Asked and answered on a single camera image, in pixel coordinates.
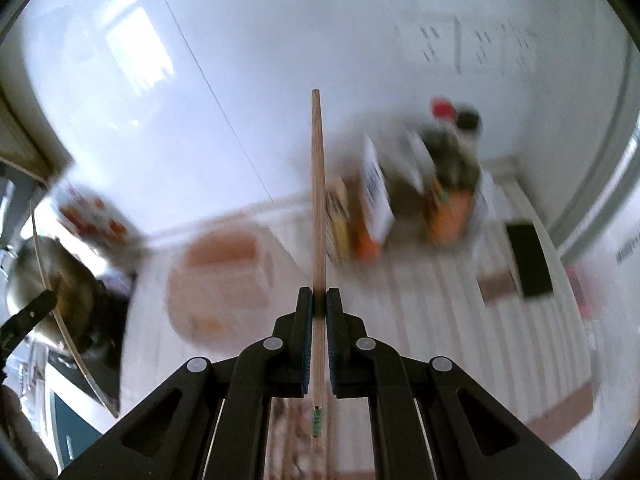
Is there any wooden chopstick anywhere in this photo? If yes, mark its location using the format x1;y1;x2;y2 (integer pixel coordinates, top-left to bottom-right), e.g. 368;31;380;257
311;89;326;453

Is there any steel cooking pot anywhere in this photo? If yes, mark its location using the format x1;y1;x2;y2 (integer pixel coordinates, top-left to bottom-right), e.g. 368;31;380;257
6;236;106;356

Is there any striped cat placemat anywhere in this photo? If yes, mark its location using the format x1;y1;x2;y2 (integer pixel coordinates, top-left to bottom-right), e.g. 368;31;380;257
119;181;593;478

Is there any white utensil holder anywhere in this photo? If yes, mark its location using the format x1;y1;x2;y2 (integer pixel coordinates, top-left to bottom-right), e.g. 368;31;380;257
167;226;276;346

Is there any fruit printed sticker strip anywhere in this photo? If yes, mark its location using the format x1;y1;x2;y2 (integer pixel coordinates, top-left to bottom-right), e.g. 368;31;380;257
50;180;141;255

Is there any brown small card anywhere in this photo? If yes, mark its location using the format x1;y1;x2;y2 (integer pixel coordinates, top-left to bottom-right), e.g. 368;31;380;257
477;269;518;304

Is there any black phone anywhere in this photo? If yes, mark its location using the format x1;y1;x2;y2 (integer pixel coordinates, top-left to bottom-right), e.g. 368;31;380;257
506;222;553;298

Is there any orange label bottle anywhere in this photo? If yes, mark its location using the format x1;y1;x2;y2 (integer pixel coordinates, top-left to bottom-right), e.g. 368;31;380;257
425;148;480;246

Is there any white snack bag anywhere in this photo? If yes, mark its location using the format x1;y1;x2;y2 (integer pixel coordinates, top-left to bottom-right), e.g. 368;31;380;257
360;136;395;246

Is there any yellow box package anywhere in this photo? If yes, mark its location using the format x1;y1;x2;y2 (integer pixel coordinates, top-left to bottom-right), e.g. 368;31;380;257
326;178;350;263

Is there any red capped sauce bottle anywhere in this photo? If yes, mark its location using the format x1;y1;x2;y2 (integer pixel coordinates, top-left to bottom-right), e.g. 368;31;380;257
421;96;463;190

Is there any triple white wall socket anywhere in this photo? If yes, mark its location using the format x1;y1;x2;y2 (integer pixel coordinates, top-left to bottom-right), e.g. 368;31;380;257
395;13;538;77

